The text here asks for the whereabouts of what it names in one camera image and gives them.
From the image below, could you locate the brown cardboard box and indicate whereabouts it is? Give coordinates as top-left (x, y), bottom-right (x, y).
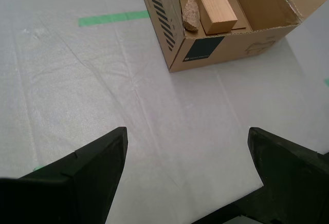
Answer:
top-left (141, 0), bottom-right (329, 73)

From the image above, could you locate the pinkish granite rock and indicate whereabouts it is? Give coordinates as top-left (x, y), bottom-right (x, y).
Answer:
top-left (181, 0), bottom-right (200, 32)

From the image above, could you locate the light wooden block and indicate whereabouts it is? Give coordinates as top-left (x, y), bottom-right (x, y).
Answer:
top-left (191, 0), bottom-right (239, 35)

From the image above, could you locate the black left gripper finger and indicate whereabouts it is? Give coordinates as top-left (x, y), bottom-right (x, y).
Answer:
top-left (248, 127), bottom-right (329, 224)
top-left (0, 126), bottom-right (129, 224)

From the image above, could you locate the white plastic table cover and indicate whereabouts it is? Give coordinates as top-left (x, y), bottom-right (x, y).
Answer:
top-left (0, 0), bottom-right (329, 224)

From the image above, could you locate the light green tape strip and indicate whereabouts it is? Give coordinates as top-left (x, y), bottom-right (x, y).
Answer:
top-left (78, 10), bottom-right (151, 27)

